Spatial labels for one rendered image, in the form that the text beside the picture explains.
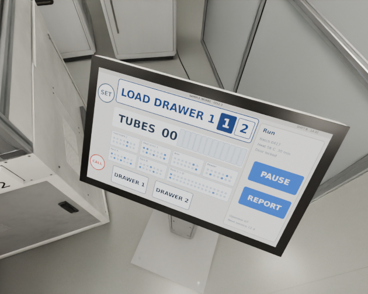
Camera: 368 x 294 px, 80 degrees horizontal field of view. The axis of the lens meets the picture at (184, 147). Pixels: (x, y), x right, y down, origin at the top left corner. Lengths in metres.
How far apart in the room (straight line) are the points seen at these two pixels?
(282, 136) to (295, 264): 1.29
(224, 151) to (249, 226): 0.18
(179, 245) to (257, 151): 1.10
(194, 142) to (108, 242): 1.20
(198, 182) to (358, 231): 1.57
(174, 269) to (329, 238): 1.02
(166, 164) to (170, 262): 1.03
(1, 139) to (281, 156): 0.65
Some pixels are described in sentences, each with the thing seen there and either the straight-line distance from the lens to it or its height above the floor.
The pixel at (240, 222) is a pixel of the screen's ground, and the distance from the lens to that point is 0.53.
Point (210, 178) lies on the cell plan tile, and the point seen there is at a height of 1.06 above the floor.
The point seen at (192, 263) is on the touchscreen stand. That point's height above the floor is 0.04.
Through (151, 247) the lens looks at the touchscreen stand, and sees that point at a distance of 1.48.
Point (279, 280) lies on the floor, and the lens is 1.62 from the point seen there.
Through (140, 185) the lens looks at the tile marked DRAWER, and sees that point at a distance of 0.54.
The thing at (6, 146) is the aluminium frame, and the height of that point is 1.00.
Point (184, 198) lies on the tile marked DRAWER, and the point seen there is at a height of 1.01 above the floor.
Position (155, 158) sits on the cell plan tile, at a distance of 0.50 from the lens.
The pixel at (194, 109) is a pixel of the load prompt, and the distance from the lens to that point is 0.45.
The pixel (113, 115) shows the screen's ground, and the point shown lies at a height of 1.11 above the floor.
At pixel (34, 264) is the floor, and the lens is 1.71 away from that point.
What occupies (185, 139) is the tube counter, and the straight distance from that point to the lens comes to 0.46.
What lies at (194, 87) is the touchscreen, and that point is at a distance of 0.44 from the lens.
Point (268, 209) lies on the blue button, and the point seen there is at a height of 1.04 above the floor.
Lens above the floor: 1.50
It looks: 59 degrees down
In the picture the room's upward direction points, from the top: 4 degrees clockwise
